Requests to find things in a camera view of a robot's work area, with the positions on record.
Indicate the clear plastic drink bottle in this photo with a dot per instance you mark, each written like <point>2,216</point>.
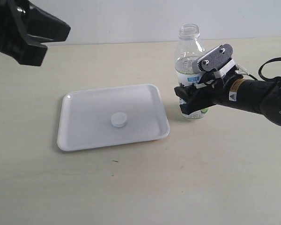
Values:
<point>188,50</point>

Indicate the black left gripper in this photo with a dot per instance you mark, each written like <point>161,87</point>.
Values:
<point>39,24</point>

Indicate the white rectangular plastic tray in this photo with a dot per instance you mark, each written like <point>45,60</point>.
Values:
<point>106,117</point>

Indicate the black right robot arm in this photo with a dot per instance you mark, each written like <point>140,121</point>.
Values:
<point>233,91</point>

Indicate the white bottle cap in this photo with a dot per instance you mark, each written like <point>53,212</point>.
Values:
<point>119,119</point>

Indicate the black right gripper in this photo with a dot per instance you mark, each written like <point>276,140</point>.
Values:
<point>193,101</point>

